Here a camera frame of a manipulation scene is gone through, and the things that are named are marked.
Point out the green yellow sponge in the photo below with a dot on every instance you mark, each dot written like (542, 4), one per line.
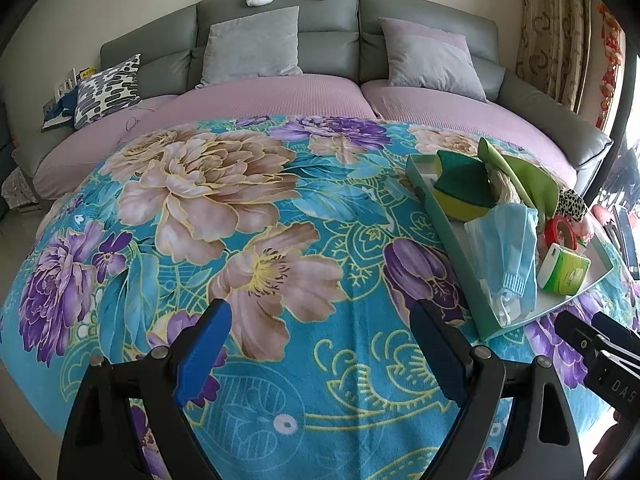
(462, 180)

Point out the black white spotted pillow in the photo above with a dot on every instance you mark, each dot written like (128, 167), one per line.
(105, 92)

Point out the person's right hand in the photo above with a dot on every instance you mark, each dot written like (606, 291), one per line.
(607, 455)

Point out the blue face mask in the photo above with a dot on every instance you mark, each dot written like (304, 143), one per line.
(505, 245)

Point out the floral blanket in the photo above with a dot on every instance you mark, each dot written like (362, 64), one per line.
(200, 185)

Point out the balcony drying rack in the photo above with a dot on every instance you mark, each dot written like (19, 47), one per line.
(625, 175)

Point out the patterned beige curtain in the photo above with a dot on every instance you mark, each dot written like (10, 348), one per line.
(550, 35)

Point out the grey leather sofa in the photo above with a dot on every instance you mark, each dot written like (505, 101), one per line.
(325, 20)

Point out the silver framed mirror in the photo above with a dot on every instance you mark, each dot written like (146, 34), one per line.
(625, 235)

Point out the beige fluffy yarn bundle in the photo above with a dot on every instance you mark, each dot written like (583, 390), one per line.
(502, 185)

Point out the black white spotted scrunchie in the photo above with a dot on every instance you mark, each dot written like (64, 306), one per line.
(572, 205)

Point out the clear plastic wrapper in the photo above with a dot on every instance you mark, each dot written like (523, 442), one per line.
(505, 310)

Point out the red hanging decoration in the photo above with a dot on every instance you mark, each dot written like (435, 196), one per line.
(610, 60)

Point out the pink sofa cover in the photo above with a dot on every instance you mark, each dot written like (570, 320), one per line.
(300, 95)

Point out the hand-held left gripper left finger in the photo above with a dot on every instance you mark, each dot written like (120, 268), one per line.
(205, 350)

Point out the green tissue pack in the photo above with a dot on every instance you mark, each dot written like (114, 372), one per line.
(565, 270)

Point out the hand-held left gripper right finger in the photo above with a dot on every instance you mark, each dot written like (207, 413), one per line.
(440, 350)

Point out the teal-edged white cardboard box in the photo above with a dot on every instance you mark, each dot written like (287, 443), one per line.
(450, 220)

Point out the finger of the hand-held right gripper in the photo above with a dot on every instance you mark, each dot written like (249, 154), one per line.
(575, 332)
(620, 335)

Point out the red tape roll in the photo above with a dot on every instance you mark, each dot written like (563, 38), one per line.
(550, 232)

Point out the light green cloth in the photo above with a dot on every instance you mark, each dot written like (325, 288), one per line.
(530, 185)

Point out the pink fluffy cloth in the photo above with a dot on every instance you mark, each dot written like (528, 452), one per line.
(600, 215)

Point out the purple and grey pillow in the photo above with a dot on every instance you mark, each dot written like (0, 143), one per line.
(430, 60)

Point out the plain grey cushion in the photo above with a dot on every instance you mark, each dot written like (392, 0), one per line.
(250, 45)

